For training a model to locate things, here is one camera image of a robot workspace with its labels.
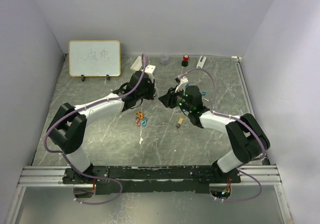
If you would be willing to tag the red black stamp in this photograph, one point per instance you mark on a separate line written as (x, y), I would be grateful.
(185, 61)

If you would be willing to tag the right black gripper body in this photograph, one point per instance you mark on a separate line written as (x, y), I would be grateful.
(182, 103)

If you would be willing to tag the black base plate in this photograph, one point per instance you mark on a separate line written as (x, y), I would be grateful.
(195, 178)

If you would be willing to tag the aluminium rail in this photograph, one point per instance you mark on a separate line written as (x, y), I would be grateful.
(56, 176)
(237, 61)

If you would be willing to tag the white whiteboard wooden frame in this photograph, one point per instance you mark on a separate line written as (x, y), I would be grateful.
(94, 58)

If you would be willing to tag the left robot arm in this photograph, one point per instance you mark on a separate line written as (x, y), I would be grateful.
(68, 126)

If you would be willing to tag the white rectangular device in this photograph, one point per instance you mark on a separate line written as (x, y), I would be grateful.
(201, 62)

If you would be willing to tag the white red cardboard box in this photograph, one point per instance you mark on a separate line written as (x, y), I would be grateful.
(137, 65)

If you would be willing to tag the right side aluminium rail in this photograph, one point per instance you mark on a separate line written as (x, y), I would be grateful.
(237, 61)

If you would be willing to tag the clear plastic cup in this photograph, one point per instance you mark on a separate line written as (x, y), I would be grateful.
(164, 59)

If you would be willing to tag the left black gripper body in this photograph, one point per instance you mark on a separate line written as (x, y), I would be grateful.
(148, 93)

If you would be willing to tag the orange carabiner clip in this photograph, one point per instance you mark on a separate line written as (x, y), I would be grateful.
(140, 114)

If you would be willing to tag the yellow key tag with key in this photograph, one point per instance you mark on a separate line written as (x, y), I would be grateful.
(180, 122)

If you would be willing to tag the red carabiner clip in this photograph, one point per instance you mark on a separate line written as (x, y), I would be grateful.
(138, 120)

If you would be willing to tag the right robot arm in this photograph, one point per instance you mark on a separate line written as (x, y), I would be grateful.
(248, 140)

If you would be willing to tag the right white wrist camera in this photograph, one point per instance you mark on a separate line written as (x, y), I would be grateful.
(181, 81)

